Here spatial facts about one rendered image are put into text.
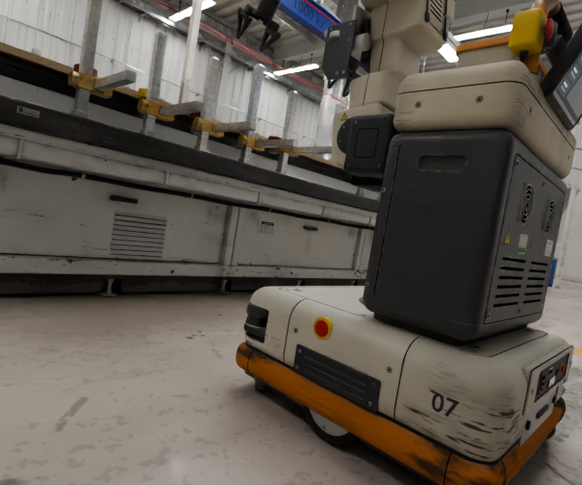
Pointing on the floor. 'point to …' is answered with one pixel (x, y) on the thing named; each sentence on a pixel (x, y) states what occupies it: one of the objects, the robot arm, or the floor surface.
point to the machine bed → (137, 216)
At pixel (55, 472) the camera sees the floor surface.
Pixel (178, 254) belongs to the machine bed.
